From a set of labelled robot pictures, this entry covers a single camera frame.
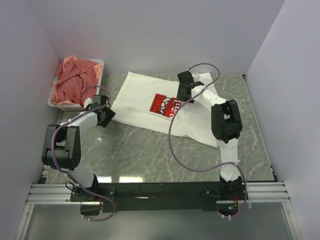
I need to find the white t shirt red print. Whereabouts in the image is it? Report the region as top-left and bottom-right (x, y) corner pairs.
(111, 72), (219, 148)

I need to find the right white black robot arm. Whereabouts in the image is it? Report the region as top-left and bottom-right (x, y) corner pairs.
(176, 71), (243, 200)

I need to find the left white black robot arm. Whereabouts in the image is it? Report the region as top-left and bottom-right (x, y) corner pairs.
(41, 95), (116, 201)

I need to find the pink t shirt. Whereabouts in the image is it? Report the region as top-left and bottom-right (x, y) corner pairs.
(50, 55), (103, 106)

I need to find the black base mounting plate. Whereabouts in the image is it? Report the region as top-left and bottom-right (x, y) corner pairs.
(69, 182), (250, 217)

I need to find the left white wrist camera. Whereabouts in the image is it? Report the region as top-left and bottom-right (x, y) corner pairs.
(79, 97), (93, 109)

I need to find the aluminium rail frame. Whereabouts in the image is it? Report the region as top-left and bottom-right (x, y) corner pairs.
(15, 182), (302, 240)

